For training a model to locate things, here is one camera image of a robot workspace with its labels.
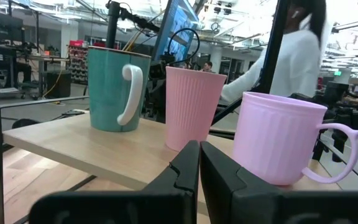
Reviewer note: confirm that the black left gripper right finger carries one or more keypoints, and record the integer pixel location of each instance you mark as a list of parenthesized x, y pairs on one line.
[(222, 180)]

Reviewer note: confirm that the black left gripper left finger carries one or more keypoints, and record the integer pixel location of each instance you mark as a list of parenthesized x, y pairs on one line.
[(182, 174)]

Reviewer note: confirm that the lilac plastic mug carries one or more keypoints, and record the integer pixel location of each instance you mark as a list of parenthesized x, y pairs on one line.
[(272, 140)]

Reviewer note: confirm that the pink ribbed plastic cup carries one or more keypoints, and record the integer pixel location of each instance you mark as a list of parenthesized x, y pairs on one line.
[(191, 105)]

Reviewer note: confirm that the person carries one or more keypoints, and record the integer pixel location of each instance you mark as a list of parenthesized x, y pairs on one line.
[(208, 66), (297, 59)]

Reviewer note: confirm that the computer monitor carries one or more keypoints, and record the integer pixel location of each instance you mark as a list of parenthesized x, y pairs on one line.
[(176, 28)]

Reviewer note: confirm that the black bin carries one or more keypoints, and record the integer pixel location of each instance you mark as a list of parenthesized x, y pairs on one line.
[(57, 84)]

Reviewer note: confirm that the red storage rack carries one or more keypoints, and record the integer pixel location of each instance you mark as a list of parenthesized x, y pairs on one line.
[(77, 59)]

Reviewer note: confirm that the black aluminium table frame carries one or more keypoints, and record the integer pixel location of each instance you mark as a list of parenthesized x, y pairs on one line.
[(275, 46)]

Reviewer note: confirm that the black camera stand pole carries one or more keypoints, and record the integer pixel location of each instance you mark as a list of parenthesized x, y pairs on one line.
[(113, 25)]

